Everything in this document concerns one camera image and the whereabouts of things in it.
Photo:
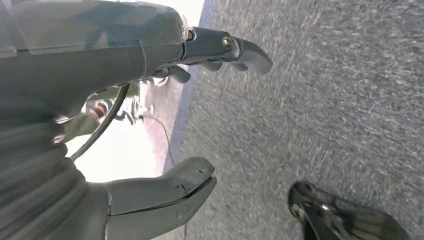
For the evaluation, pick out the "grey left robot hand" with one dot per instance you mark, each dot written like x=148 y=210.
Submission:
x=82 y=49

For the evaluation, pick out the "black robot foot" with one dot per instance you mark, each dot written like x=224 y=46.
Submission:
x=348 y=218

